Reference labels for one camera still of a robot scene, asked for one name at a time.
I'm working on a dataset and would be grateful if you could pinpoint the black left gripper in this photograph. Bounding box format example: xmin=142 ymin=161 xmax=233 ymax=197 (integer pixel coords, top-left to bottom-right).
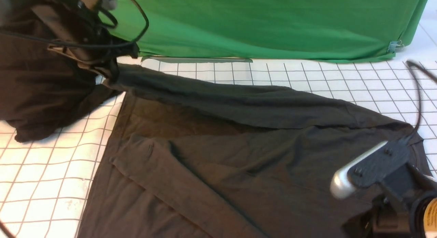
xmin=31 ymin=0 xmax=140 ymax=80

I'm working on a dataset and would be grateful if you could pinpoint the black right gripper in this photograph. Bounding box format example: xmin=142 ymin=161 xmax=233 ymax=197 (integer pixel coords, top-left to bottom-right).
xmin=347 ymin=140 xmax=434 ymax=238

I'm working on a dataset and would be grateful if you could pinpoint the gray long-sleeve top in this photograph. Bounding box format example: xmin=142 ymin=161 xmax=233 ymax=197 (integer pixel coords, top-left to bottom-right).
xmin=77 ymin=64 xmax=412 ymax=238

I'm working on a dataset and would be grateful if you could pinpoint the black garment pile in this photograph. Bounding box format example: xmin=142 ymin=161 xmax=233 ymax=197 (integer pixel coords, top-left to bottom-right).
xmin=0 ymin=13 xmax=120 ymax=143

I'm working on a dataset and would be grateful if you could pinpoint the metal binder clip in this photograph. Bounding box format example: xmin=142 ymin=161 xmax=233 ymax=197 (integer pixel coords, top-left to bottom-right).
xmin=387 ymin=40 xmax=405 ymax=53

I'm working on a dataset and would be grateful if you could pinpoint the green backdrop cloth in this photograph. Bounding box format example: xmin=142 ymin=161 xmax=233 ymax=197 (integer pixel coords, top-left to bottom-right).
xmin=99 ymin=0 xmax=430 ymax=64

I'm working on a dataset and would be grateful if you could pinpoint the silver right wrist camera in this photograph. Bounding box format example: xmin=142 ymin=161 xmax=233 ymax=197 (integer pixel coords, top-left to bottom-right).
xmin=330 ymin=141 xmax=388 ymax=199

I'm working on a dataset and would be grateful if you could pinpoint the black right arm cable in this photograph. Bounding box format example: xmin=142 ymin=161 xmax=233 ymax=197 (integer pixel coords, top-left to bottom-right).
xmin=405 ymin=60 xmax=437 ymax=139

